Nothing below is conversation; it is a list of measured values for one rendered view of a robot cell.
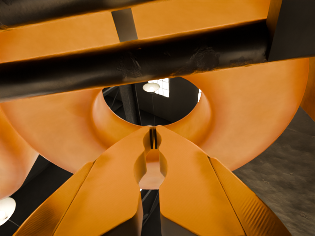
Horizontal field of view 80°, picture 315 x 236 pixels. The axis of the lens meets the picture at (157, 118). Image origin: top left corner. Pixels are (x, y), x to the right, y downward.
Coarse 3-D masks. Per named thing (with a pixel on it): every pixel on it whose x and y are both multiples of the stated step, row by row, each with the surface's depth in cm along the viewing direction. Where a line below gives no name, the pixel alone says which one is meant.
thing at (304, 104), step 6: (312, 60) 9; (312, 66) 9; (312, 72) 9; (312, 78) 9; (312, 84) 9; (306, 90) 9; (312, 90) 9; (306, 96) 10; (312, 96) 9; (306, 102) 10; (312, 102) 9; (306, 108) 10; (312, 108) 9; (312, 114) 9
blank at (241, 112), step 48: (192, 0) 6; (240, 0) 6; (0, 48) 7; (48, 48) 7; (48, 96) 9; (96, 96) 9; (240, 96) 9; (288, 96) 9; (48, 144) 11; (96, 144) 11; (240, 144) 12
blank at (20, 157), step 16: (0, 112) 10; (0, 128) 10; (0, 144) 10; (16, 144) 11; (0, 160) 11; (16, 160) 11; (32, 160) 13; (0, 176) 12; (16, 176) 12; (0, 192) 14
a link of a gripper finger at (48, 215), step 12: (84, 168) 9; (72, 180) 8; (60, 192) 8; (72, 192) 8; (48, 204) 7; (60, 204) 7; (36, 216) 7; (48, 216) 7; (60, 216) 7; (24, 228) 6; (36, 228) 6; (48, 228) 6
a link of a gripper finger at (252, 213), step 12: (216, 168) 9; (228, 180) 8; (240, 180) 8; (228, 192) 7; (240, 192) 7; (252, 192) 7; (240, 204) 7; (252, 204) 7; (264, 204) 7; (240, 216) 6; (252, 216) 6; (264, 216) 6; (276, 216) 6; (252, 228) 6; (264, 228) 6; (276, 228) 6
